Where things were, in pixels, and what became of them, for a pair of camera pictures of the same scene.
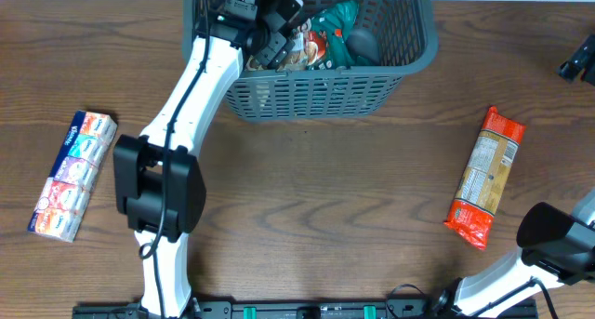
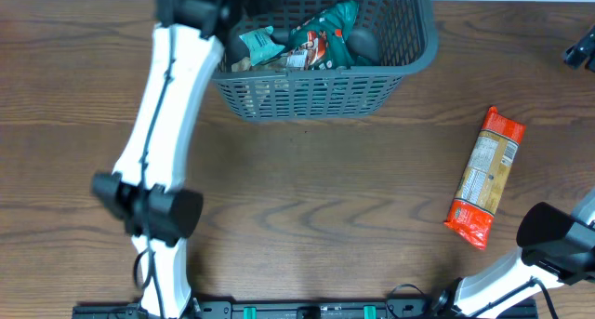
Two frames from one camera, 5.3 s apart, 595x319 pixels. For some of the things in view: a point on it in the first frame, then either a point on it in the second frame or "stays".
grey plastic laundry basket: x=404 y=19 stays
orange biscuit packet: x=485 y=178 stays
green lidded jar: x=362 y=43 stays
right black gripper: x=582 y=60 to x=584 y=51
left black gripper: x=273 y=44 to x=267 y=6
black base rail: x=307 y=310 stays
